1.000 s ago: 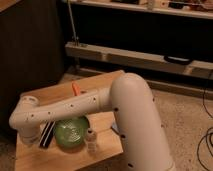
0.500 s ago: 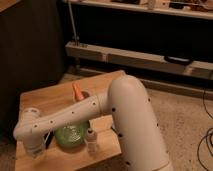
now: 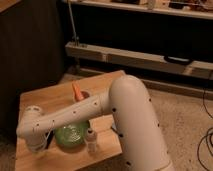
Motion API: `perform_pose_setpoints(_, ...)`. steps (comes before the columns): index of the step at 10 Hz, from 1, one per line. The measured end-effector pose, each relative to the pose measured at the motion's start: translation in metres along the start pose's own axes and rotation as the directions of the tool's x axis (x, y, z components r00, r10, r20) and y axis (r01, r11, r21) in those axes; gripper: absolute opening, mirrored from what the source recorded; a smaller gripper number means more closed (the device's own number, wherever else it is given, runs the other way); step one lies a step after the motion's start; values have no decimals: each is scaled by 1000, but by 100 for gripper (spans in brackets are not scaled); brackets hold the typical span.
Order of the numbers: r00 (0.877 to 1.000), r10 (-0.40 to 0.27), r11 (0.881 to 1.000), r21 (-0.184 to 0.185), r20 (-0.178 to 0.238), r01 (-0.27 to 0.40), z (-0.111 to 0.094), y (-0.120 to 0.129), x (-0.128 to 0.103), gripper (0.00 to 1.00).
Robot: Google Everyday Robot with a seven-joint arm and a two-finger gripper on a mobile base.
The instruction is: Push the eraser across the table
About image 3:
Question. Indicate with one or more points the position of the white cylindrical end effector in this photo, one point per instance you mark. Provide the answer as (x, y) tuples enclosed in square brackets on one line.
[(37, 143)]

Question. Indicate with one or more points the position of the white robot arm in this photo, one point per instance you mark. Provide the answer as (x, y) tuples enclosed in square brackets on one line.
[(129, 102)]

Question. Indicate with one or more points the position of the green glass bowl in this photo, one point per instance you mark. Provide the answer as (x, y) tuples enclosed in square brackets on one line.
[(72, 135)]

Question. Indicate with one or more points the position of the small white bottle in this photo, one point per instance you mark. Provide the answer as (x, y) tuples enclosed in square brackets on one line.
[(91, 140)]

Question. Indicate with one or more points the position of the orange carrot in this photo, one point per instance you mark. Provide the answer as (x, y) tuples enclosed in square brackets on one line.
[(78, 94)]

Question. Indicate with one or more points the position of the metal pole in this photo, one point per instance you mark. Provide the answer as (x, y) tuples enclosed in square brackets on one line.
[(75, 37)]

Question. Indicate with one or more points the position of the wooden beam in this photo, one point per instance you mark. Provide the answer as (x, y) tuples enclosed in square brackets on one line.
[(137, 59)]

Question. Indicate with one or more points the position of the upper wooden shelf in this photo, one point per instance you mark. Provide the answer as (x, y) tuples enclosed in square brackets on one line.
[(142, 8)]

